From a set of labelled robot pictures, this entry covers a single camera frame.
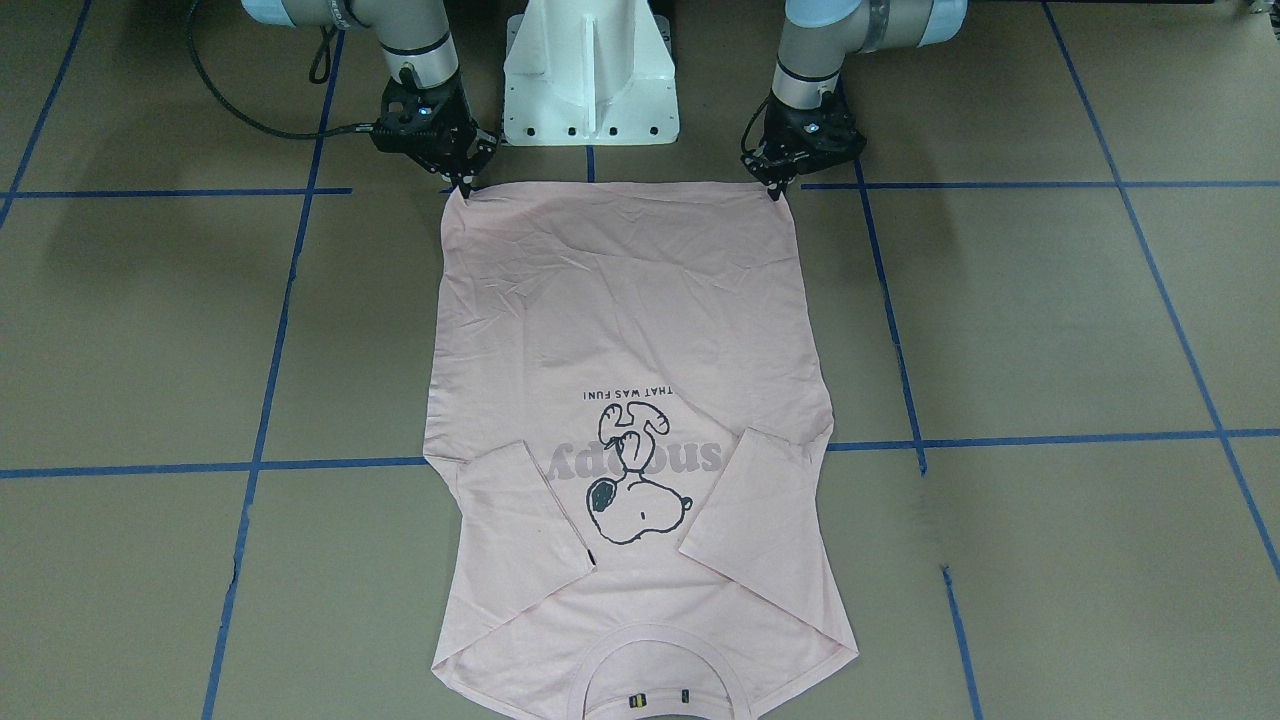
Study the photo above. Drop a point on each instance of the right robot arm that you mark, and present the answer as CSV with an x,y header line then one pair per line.
x,y
415,37

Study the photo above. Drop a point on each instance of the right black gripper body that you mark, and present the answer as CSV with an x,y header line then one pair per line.
x,y
459,150

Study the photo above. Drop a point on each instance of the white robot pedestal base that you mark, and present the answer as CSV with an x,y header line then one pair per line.
x,y
580,73

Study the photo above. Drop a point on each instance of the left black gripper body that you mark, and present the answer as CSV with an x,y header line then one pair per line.
x,y
778,150

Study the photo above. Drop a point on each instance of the pink Snoopy t-shirt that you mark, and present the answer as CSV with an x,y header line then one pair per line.
x,y
627,406

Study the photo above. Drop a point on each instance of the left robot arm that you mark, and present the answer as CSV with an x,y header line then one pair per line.
x,y
817,37

